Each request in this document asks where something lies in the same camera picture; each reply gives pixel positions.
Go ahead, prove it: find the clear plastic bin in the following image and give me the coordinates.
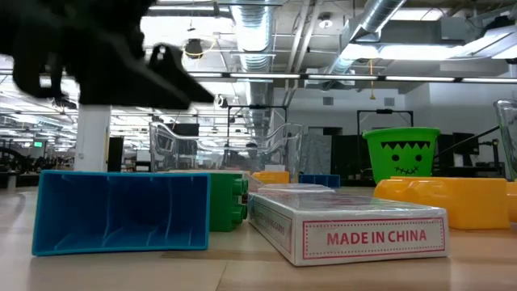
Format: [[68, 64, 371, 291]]
[[493, 99, 517, 182], [148, 120, 305, 185]]

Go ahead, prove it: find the white pillar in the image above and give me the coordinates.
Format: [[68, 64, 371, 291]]
[[74, 103, 112, 173]]

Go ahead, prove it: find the yellow square toy brick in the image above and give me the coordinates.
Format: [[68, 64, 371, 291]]
[[250, 170, 291, 185]]

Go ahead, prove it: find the blue rounded toy block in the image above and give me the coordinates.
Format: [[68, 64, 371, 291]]
[[31, 170, 212, 258]]

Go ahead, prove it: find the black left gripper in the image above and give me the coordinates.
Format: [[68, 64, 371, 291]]
[[11, 15, 215, 111]]

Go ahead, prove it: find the black ceiling cable reel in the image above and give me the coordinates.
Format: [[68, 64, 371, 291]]
[[183, 38, 205, 60]]

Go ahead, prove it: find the yellow wedge block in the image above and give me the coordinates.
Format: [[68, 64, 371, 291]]
[[506, 179, 517, 223]]

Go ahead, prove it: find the person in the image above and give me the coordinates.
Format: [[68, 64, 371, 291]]
[[242, 141, 262, 171], [224, 148, 242, 169]]

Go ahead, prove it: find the grey partition panel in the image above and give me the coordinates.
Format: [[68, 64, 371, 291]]
[[301, 133, 333, 175]]

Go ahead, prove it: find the silver ventilation duct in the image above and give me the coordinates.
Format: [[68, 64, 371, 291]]
[[232, 0, 278, 134], [322, 0, 407, 78]]

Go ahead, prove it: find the small dark green brick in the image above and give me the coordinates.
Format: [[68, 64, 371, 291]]
[[208, 172, 250, 233]]

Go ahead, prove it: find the green monster-face bucket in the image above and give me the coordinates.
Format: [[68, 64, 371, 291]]
[[362, 126, 442, 185]]

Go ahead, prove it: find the card deck with red print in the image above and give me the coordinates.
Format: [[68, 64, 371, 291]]
[[247, 191, 451, 268]]

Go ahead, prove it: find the black cabinet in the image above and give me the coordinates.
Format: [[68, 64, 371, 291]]
[[330, 134, 364, 181]]

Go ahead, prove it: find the long ceiling light strip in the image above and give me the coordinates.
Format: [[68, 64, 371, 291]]
[[189, 70, 517, 84]]

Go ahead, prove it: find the large blue toy brick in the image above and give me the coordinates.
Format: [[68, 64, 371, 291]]
[[297, 173, 342, 189]]

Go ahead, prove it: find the black station frame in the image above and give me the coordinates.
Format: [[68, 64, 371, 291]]
[[356, 108, 415, 130]]

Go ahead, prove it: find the large yellow notched block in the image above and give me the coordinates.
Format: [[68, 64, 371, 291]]
[[373, 175, 511, 230]]

